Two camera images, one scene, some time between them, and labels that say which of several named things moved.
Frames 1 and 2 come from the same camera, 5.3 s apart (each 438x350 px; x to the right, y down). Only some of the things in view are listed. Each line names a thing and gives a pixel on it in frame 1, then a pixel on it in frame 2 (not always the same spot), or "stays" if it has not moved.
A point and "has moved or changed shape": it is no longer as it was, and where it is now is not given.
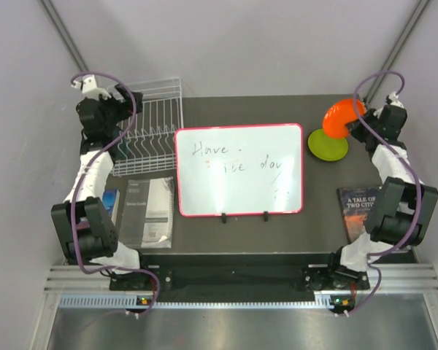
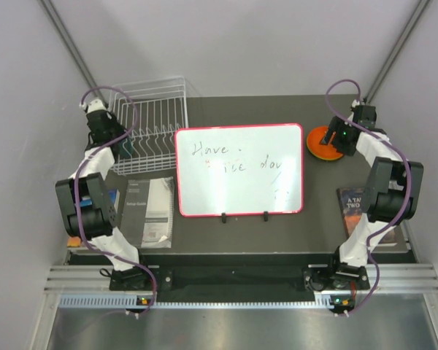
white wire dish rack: x=147 y=143 stays
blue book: x=111 y=199 stays
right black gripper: x=355 y=132 → x=336 y=125
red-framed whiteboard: x=242 y=170 stays
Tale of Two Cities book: x=355 y=203 stays
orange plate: x=335 y=119 has moved or changed shape
